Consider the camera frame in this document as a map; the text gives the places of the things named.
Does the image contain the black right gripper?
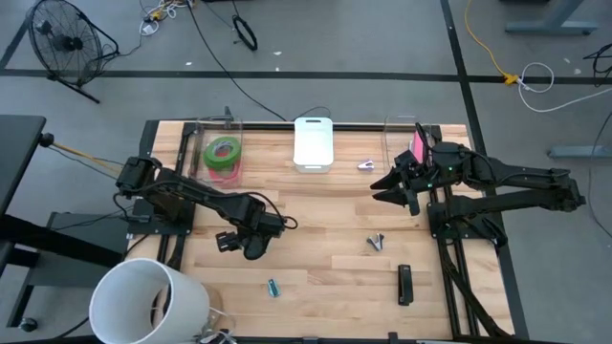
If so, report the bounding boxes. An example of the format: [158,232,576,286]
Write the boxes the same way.
[370,151,435,216]

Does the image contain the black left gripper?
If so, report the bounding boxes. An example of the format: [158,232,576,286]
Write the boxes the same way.
[214,207,287,262]

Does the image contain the red tape roll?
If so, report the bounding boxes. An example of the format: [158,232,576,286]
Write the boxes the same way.
[207,160,243,186]

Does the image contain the black stapler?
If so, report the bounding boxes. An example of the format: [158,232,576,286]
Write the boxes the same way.
[397,264,414,307]

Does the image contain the clear plastic bin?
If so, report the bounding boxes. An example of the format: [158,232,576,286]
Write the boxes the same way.
[193,114,244,187]
[383,113,431,181]

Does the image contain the white cylinder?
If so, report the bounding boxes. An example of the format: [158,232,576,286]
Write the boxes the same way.
[88,257,211,344]

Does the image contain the white plastic bin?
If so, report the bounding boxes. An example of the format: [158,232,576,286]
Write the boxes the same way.
[292,117,335,174]

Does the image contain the black corner plate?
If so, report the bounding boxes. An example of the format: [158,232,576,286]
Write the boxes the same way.
[138,118,161,166]

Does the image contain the grey desk foot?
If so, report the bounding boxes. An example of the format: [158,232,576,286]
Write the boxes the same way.
[504,0,599,36]
[547,144,612,161]

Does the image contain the black desk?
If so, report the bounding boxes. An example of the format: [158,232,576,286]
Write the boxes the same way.
[0,114,130,331]

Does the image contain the black floor fan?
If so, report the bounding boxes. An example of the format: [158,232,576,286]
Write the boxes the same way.
[26,0,120,105]

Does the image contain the black metal rig frame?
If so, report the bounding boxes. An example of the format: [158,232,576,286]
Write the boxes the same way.
[157,121,508,338]

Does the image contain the black cable bundle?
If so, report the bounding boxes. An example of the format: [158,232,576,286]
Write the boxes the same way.
[437,236,511,338]

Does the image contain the white floor cable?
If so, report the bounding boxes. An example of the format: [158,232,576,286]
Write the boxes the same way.
[517,61,612,115]

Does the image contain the yellow floor cable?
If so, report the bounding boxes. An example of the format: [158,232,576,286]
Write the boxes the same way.
[463,0,521,86]

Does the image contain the long black floor cable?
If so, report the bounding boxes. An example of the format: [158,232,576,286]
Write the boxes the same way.
[185,0,289,122]

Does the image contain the thin yellow cable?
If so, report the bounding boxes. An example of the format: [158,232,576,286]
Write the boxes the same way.
[47,140,124,174]

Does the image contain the coiled black cable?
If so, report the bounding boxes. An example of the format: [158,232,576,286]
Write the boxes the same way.
[230,13,259,53]

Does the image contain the looped black cable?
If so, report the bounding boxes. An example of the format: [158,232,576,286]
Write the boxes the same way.
[581,41,612,88]

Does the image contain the tangle of cables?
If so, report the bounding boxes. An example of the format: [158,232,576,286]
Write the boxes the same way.
[137,0,193,37]

